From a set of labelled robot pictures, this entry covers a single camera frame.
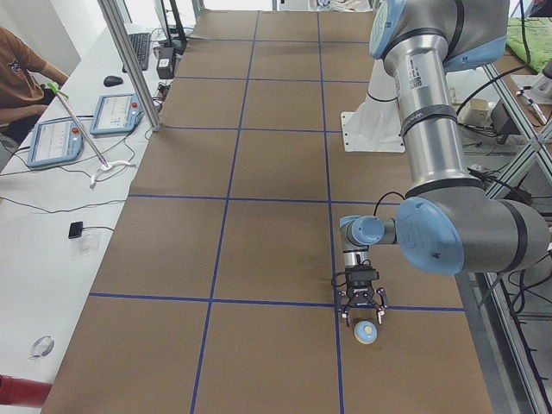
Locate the black power adapter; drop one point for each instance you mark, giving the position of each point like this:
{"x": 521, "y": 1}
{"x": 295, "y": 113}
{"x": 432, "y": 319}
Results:
{"x": 166, "y": 63}

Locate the black keyboard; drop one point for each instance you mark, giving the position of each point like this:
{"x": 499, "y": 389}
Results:
{"x": 140, "y": 43}

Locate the teach pendant far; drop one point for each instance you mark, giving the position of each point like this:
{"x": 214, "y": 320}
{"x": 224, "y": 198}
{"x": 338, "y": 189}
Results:
{"x": 116, "y": 114}

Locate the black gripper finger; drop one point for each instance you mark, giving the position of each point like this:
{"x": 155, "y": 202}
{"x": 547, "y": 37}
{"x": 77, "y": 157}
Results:
{"x": 382, "y": 305}
{"x": 345, "y": 303}

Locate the person in brown shirt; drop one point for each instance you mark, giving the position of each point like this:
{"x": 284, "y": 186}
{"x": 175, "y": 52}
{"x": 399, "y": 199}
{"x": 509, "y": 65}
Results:
{"x": 23, "y": 99}

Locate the clear tape roll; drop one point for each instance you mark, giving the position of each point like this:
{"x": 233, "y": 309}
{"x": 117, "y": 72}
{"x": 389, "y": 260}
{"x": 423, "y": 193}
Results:
{"x": 41, "y": 348}

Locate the green cloth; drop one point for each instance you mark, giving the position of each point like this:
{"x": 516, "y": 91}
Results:
{"x": 538, "y": 39}

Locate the teach pendant near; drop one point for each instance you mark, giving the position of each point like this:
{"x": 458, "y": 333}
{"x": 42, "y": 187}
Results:
{"x": 54, "y": 143}

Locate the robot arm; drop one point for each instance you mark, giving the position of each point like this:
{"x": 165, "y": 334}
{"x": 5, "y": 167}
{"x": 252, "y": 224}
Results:
{"x": 446, "y": 224}

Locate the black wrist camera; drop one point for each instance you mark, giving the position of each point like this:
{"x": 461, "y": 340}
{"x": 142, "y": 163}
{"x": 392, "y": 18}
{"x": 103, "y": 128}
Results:
{"x": 361, "y": 275}

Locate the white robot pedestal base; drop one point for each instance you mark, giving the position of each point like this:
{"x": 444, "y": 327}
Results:
{"x": 375, "y": 125}

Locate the small black box device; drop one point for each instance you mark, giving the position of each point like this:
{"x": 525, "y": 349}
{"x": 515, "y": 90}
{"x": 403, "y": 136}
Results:
{"x": 76, "y": 229}

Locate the aluminium frame post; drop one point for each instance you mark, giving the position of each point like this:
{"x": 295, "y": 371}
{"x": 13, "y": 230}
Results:
{"x": 116, "y": 26}

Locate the black computer mouse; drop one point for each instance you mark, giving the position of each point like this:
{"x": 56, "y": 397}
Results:
{"x": 112, "y": 80}

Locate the teach pendant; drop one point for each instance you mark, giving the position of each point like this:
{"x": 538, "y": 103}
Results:
{"x": 54, "y": 143}
{"x": 116, "y": 114}

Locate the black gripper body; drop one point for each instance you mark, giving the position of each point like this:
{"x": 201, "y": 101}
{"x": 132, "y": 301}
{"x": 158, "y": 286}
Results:
{"x": 361, "y": 290}

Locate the metal rod with green tip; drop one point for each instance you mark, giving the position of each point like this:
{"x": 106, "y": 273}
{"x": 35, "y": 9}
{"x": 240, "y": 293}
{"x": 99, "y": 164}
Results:
{"x": 55, "y": 88}

